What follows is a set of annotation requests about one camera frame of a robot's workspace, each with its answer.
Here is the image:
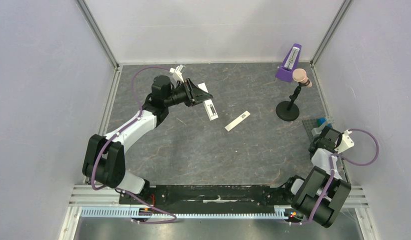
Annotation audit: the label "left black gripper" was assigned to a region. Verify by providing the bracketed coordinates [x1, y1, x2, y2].
[164, 78, 213, 108]

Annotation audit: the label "white remote control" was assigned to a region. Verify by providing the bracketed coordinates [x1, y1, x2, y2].
[203, 99, 219, 121]

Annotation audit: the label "white remote battery cover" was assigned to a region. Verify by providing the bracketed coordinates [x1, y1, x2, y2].
[224, 110, 251, 132]

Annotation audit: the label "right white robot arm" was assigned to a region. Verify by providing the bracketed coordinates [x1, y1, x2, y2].
[282, 126, 352, 228]

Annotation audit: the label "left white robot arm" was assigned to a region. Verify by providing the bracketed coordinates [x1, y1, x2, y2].
[82, 75, 213, 204]

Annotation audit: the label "blue and grey bricks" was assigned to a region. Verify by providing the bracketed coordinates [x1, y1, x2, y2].
[311, 116, 335, 137]

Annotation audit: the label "grey brick baseplate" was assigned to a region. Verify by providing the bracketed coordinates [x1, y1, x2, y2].
[302, 118, 332, 141]

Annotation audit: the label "black stand with pink head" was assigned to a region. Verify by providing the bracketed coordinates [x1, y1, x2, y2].
[275, 68, 313, 122]

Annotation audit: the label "purple metronome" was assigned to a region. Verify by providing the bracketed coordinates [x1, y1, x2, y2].
[275, 43, 302, 83]

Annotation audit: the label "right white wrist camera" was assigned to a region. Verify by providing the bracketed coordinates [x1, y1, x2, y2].
[334, 129, 355, 154]

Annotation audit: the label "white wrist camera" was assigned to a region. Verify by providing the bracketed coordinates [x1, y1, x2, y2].
[334, 129, 355, 154]
[169, 64, 186, 83]

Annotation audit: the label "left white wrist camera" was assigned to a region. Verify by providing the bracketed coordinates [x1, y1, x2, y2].
[169, 64, 186, 83]

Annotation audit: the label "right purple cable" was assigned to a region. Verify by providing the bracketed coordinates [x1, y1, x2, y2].
[289, 128, 380, 226]

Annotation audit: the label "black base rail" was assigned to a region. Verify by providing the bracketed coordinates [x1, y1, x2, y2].
[117, 175, 304, 214]

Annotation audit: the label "white slotted cable duct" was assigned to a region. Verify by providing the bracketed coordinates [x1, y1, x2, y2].
[80, 205, 300, 221]

